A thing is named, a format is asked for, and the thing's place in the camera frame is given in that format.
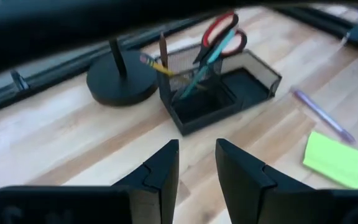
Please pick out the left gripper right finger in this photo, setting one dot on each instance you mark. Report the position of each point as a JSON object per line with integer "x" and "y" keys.
{"x": 244, "y": 186}

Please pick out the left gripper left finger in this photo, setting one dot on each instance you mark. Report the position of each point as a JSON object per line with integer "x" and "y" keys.
{"x": 160, "y": 174}

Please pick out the green sticky note pad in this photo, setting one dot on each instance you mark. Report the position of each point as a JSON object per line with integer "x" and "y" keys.
{"x": 332, "y": 160}

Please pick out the purple pen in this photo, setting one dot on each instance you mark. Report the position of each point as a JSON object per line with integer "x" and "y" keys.
{"x": 319, "y": 113}

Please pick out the yellow pencil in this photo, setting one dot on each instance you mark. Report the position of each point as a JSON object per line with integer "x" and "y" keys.
{"x": 162, "y": 69}

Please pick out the brown pencil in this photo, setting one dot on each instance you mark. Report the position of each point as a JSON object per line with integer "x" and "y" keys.
{"x": 163, "y": 51}

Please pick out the teal pen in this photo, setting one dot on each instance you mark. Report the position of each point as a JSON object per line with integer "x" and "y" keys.
{"x": 219, "y": 49}

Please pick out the black mesh desk organizer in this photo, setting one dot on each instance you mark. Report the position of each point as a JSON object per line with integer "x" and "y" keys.
{"x": 204, "y": 119}

